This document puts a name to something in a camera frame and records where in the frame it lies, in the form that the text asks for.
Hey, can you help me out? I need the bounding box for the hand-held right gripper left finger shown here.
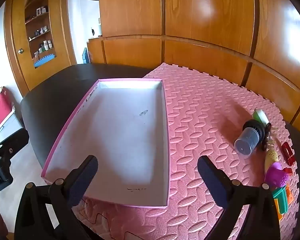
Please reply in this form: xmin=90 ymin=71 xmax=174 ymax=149
xmin=14 ymin=154 xmax=99 ymax=240

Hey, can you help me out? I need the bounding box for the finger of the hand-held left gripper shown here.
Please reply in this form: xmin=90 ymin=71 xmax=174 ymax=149
xmin=0 ymin=129 xmax=30 ymax=165

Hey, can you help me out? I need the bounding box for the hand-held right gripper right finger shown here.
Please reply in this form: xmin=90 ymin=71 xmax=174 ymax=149
xmin=197 ymin=155 xmax=282 ymax=240

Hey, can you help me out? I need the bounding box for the pink cardboard box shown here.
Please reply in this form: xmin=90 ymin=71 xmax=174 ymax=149
xmin=41 ymin=78 xmax=170 ymax=208

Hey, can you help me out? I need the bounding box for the dark bottle with black cap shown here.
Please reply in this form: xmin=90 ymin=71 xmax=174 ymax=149
xmin=234 ymin=120 xmax=265 ymax=158

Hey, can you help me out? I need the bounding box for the beige egg-shaped case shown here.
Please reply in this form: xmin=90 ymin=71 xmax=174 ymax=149
xmin=264 ymin=149 xmax=280 ymax=174

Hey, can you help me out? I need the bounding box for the purple silicone scrubber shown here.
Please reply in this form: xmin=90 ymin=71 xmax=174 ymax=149
xmin=264 ymin=162 xmax=290 ymax=189

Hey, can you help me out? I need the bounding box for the brown scalp massager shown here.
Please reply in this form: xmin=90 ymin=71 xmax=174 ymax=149
xmin=262 ymin=123 xmax=278 ymax=152

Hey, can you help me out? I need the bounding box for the green plastic toy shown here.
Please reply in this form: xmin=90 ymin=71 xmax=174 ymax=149
xmin=272 ymin=187 xmax=289 ymax=215

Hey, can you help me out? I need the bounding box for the orange block toy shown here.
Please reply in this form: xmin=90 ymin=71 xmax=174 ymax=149
xmin=277 ymin=184 xmax=294 ymax=222

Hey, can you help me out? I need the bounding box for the green and white plug device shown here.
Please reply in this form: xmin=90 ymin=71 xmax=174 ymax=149
xmin=252 ymin=109 xmax=269 ymax=126

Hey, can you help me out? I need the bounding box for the red cylindrical case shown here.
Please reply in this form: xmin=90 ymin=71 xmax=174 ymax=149
xmin=281 ymin=142 xmax=296 ymax=166

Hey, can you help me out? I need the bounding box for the pink foam mat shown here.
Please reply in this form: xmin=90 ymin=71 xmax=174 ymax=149
xmin=72 ymin=62 xmax=300 ymax=240

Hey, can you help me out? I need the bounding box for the blue foam mat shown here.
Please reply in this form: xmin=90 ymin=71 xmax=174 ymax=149
xmin=34 ymin=54 xmax=57 ymax=69

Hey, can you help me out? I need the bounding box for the wooden door with shelf niche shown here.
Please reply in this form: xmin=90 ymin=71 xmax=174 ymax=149
xmin=4 ymin=0 xmax=77 ymax=92

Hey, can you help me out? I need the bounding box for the wooden wardrobe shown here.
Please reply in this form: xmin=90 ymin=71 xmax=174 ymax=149
xmin=86 ymin=0 xmax=300 ymax=140

